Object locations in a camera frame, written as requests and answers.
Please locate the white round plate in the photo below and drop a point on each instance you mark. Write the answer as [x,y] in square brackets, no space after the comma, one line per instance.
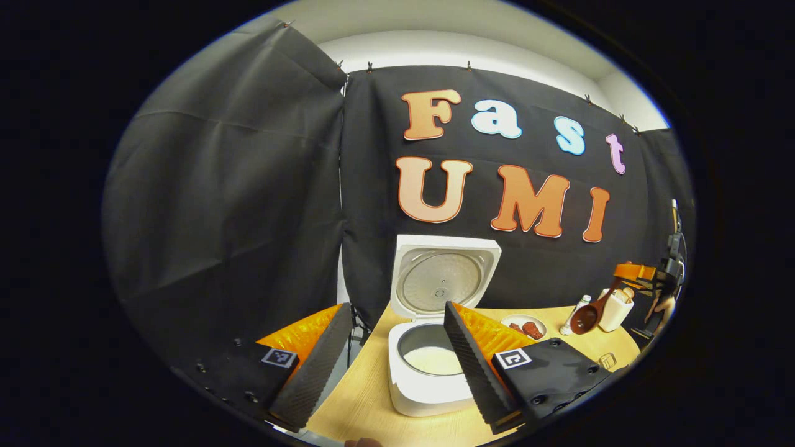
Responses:
[515,318]

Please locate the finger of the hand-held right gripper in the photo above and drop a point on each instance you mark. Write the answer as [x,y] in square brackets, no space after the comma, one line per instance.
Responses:
[636,272]

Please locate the white rice cooker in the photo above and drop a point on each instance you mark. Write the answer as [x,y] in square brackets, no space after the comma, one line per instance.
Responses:
[444,273]

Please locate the white toaster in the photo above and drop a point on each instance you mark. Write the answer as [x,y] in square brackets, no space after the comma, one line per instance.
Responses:
[615,316]

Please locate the black backdrop cloth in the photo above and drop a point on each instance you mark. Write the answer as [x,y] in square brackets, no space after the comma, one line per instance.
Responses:
[248,186]

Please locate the white drink bottle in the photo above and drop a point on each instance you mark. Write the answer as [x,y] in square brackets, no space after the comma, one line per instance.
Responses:
[572,320]

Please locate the row of small backdrop clips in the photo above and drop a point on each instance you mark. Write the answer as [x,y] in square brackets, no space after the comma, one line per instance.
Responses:
[469,66]

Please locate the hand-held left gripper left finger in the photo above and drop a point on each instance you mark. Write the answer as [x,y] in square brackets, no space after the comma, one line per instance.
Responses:
[313,372]

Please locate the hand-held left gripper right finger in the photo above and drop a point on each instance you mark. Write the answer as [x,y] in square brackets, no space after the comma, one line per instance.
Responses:
[475,372]

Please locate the brown wooden spoon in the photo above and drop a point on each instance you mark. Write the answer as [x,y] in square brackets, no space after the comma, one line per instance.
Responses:
[584,320]

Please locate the toast bread slice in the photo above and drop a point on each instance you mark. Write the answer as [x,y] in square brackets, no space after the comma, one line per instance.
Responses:
[628,295]

